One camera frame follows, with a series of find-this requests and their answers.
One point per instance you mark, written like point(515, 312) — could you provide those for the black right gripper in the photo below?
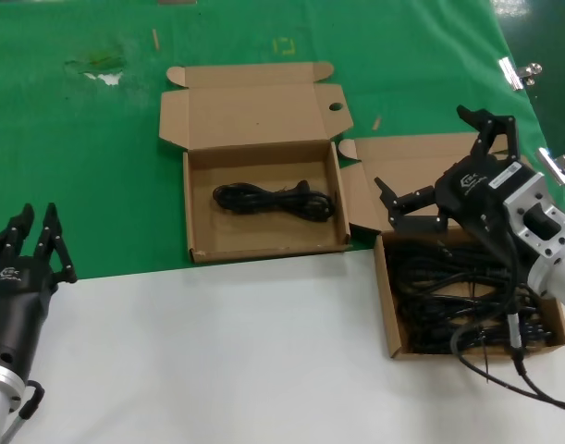
point(471, 194)

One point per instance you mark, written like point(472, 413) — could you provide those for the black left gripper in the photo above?
point(18, 300)

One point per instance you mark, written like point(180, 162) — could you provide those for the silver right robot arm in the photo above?
point(559, 282)

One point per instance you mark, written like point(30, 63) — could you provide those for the open brown cardboard box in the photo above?
point(402, 162)
point(245, 111)

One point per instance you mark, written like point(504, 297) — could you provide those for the silver binder clip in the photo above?
point(552, 162)
point(511, 71)

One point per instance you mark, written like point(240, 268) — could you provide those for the green table cloth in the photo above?
point(55, 139)

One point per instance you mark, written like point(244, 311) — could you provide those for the small wooden stick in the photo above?
point(377, 123)
point(156, 39)

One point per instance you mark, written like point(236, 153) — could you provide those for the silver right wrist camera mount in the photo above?
point(522, 203)

